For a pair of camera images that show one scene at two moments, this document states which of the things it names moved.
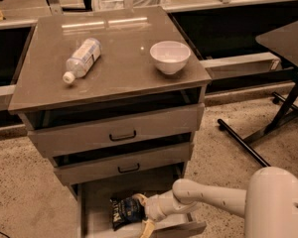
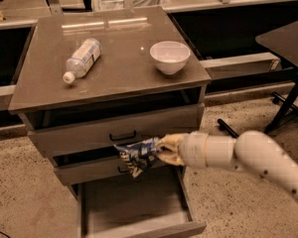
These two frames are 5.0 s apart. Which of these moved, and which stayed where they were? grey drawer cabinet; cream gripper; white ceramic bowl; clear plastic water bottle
Moved: cream gripper
Stayed: grey drawer cabinet; white ceramic bowl; clear plastic water bottle
